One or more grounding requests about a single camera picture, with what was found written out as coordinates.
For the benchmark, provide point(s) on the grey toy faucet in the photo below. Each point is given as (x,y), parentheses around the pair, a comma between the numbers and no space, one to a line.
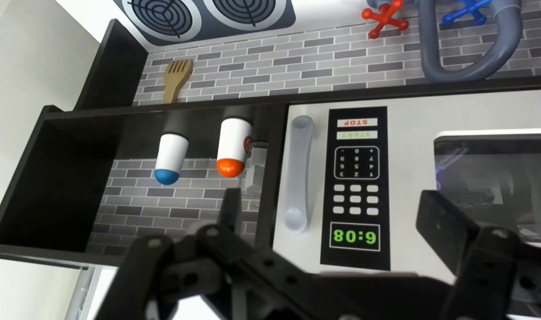
(459,72)

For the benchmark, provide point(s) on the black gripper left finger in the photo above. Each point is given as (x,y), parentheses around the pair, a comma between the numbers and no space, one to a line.
(139,277)

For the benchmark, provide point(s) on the white bottle orange cap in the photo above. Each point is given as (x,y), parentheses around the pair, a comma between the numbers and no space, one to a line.
(233,144)

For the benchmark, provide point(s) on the white bottle blue cap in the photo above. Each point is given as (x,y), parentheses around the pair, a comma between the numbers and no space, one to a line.
(171,152)

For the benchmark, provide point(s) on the toy microwave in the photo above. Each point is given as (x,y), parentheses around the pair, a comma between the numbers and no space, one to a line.
(413,177)

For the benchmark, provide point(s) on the wooden spatula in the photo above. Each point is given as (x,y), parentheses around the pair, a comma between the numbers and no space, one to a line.
(176,72)

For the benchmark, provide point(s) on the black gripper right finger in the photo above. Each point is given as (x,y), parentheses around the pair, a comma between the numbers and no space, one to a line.
(490,277)

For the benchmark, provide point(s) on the black four-burner stove top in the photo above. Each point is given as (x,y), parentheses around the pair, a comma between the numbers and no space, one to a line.
(205,32)

